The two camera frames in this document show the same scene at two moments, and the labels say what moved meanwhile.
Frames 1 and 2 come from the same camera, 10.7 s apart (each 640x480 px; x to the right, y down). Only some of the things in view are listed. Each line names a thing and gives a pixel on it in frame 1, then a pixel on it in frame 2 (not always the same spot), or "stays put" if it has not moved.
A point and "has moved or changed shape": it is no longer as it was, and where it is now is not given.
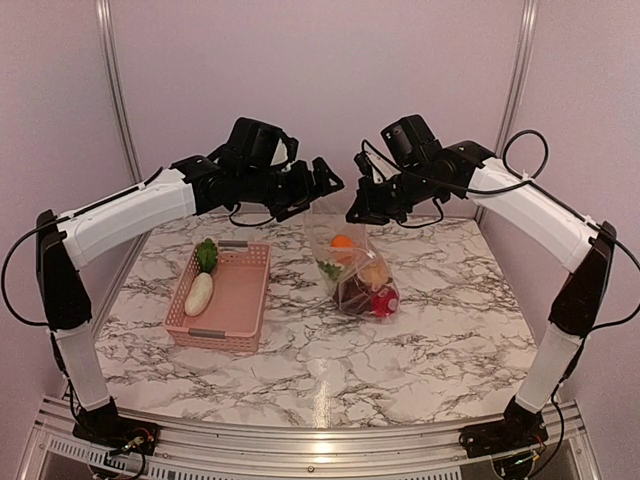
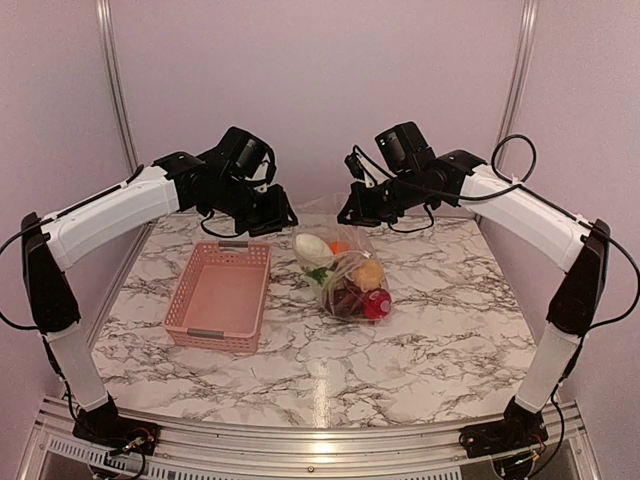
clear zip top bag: [352, 270] has moved or changed shape
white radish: [199, 295] -> [311, 245]
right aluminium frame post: [527, 29] stays put
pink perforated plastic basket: [217, 300] stays put
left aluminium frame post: [120, 88] stays put
